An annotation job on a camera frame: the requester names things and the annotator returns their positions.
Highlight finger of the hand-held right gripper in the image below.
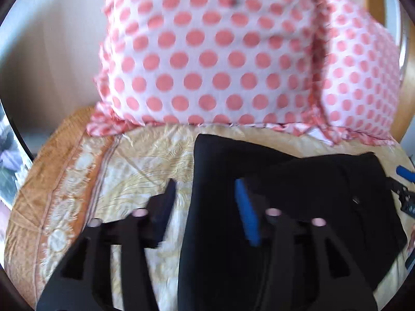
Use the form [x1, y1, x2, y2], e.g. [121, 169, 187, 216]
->
[389, 178, 415, 217]
[396, 165, 415, 182]

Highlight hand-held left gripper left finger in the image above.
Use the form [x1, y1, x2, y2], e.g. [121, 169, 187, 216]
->
[36, 178, 177, 311]

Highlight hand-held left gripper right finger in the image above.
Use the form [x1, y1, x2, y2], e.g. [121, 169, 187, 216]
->
[234, 178, 378, 311]

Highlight black pants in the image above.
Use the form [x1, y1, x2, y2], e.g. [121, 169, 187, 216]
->
[178, 133, 409, 311]

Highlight cream floral bed sheet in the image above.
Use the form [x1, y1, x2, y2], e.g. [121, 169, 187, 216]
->
[6, 105, 415, 311]

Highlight pink polka dot pillow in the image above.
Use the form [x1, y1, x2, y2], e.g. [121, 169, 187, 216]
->
[86, 0, 329, 137]
[306, 0, 406, 147]

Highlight bright window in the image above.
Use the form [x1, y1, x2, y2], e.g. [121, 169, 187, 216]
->
[0, 108, 33, 203]

